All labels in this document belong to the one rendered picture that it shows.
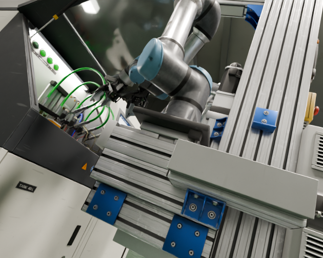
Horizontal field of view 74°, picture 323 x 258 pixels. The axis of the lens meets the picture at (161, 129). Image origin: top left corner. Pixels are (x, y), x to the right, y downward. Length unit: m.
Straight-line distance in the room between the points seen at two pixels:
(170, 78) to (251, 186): 0.39
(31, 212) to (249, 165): 0.85
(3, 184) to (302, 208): 0.85
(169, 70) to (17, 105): 0.57
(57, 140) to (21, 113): 0.18
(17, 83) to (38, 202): 0.48
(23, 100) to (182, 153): 0.66
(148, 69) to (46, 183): 0.64
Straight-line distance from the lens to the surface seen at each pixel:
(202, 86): 0.71
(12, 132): 0.87
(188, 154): 0.45
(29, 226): 1.07
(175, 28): 0.79
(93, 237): 1.47
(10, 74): 1.10
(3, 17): 1.60
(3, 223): 0.99
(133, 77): 1.00
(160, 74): 0.66
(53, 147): 0.98
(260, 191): 0.44
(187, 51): 1.02
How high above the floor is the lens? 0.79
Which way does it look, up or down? 21 degrees up
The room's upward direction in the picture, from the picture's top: 24 degrees clockwise
